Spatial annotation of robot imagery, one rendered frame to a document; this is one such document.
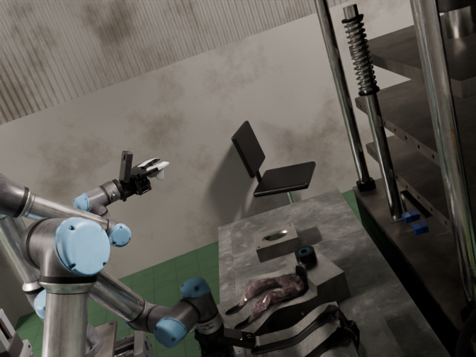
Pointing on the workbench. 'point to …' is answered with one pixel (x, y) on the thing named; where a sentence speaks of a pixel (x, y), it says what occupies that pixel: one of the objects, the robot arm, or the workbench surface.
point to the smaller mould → (276, 242)
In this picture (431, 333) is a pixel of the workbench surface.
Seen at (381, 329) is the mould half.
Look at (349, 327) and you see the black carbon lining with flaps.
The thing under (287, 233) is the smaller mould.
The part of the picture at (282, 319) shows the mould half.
